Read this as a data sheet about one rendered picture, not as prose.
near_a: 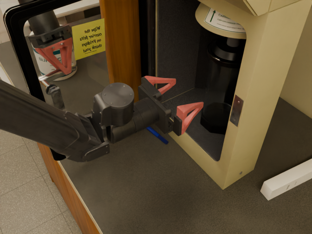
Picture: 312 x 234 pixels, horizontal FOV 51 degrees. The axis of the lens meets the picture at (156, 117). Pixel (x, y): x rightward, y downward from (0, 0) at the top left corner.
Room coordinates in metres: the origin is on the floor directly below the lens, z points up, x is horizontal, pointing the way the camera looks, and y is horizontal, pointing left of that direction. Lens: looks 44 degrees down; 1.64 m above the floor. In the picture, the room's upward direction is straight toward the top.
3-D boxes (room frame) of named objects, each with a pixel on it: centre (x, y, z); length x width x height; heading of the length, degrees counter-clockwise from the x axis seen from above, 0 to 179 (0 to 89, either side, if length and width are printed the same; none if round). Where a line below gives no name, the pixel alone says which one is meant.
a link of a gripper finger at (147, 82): (0.55, -0.01, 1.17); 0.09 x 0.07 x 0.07; 125
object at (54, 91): (0.52, 0.21, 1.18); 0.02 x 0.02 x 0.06; 41
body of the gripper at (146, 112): (0.48, 0.02, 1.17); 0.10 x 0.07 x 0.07; 35
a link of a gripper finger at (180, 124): (0.50, -0.05, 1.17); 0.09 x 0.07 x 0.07; 125
